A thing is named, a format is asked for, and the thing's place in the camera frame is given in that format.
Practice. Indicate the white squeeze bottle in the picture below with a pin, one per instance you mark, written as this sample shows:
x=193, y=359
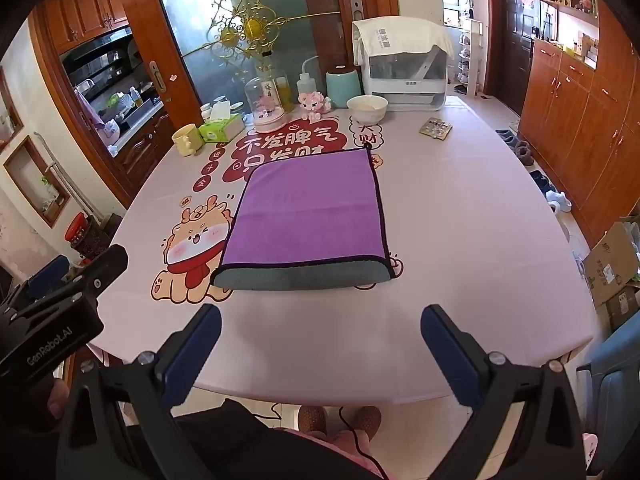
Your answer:
x=307, y=90

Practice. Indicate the dark entrance door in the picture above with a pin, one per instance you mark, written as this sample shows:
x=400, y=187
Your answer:
x=517, y=45

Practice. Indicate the white teacup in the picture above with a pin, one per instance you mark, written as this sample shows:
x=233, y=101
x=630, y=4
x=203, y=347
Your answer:
x=220, y=102
x=206, y=110

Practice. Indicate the pink plush toy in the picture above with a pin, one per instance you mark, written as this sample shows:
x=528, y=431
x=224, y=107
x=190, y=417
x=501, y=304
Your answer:
x=315, y=104

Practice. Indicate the teal canister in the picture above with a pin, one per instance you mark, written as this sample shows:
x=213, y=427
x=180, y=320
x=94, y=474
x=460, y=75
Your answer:
x=344, y=87

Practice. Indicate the small cardboard box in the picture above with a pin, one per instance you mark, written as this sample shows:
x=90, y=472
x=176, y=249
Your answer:
x=622, y=305

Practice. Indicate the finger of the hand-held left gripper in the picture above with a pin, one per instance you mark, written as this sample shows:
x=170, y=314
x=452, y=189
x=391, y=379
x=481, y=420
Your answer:
x=47, y=275
x=107, y=262

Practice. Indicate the person's dark trousers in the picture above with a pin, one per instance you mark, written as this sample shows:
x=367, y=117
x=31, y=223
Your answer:
x=260, y=450

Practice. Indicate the grey slipper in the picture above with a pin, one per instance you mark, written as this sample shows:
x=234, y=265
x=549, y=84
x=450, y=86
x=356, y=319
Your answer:
x=523, y=152
x=505, y=135

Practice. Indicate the person's left hand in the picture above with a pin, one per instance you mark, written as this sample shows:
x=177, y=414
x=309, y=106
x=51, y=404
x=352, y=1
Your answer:
x=57, y=402

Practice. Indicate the white shoes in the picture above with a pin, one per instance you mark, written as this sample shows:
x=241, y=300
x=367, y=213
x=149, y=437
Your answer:
x=559, y=201

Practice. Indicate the blue shoes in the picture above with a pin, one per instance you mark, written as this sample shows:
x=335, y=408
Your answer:
x=539, y=180

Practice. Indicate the wooden wall cabinet unit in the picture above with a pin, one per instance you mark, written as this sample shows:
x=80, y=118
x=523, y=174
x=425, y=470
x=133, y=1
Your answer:
x=585, y=110

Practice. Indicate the frosted glass sliding door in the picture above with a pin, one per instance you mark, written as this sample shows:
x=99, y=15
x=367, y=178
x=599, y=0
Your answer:
x=250, y=15

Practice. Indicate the blue chair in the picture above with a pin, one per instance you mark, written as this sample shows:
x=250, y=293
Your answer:
x=615, y=385

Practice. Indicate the white bowl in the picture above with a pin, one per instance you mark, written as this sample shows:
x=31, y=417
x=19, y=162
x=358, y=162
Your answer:
x=366, y=109

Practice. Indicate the green tissue box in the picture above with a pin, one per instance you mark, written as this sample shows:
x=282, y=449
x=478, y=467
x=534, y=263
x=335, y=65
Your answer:
x=220, y=127

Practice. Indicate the glass dome with pink flowers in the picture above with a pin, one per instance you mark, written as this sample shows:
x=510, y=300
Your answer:
x=265, y=105

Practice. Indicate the wooden kitchen cabinets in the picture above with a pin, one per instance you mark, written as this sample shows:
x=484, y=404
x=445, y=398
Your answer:
x=90, y=10

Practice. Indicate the open cardboard box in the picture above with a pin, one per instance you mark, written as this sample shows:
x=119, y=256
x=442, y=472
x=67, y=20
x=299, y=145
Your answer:
x=607, y=265

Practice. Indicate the pink printed tablecloth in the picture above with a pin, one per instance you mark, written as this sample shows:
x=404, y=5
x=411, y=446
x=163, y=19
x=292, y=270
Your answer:
x=325, y=335

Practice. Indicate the bottle of yellow liquid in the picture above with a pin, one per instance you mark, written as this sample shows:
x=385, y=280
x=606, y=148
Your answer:
x=285, y=92

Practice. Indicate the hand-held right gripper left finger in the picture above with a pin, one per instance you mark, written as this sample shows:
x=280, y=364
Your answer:
x=192, y=360

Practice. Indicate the silver blister packs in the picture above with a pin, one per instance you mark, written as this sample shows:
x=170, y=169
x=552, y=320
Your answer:
x=436, y=128

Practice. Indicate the white cloth cover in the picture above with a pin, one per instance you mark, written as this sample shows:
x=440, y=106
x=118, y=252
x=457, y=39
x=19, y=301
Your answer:
x=395, y=35

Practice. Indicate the yellow mug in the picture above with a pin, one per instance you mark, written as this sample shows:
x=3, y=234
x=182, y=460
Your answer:
x=187, y=139

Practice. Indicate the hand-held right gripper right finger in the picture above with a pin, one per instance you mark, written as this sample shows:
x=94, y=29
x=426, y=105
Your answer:
x=450, y=360

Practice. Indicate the white countertop appliance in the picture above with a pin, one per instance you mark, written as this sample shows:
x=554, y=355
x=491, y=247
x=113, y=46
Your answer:
x=405, y=80

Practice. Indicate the white shoe rack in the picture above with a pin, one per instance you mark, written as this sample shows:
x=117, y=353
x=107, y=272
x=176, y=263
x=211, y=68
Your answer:
x=470, y=57

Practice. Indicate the purple towel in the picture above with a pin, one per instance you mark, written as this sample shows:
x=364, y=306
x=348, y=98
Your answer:
x=310, y=210

